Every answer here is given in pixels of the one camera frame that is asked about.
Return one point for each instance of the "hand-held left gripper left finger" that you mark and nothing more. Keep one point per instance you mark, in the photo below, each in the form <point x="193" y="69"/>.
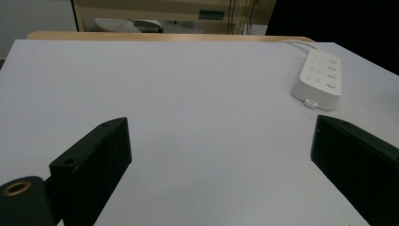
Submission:
<point x="94" y="163"/>

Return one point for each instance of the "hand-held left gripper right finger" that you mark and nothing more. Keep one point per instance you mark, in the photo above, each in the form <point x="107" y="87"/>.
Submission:
<point x="360" y="163"/>

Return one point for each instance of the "small white plug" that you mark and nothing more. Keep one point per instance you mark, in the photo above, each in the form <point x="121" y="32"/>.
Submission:
<point x="310" y="103"/>

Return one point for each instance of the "white power strip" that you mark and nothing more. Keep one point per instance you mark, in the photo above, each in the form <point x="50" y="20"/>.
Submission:
<point x="318" y="80"/>

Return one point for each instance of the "white sheet table cover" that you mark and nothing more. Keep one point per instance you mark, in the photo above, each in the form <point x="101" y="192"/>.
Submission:
<point x="188" y="109"/>

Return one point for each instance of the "grey office chair seat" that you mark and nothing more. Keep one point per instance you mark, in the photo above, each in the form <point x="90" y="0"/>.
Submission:
<point x="124" y="25"/>

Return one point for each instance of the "beige wooden cabinet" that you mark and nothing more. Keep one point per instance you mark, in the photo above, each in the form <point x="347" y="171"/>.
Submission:
<point x="163" y="14"/>

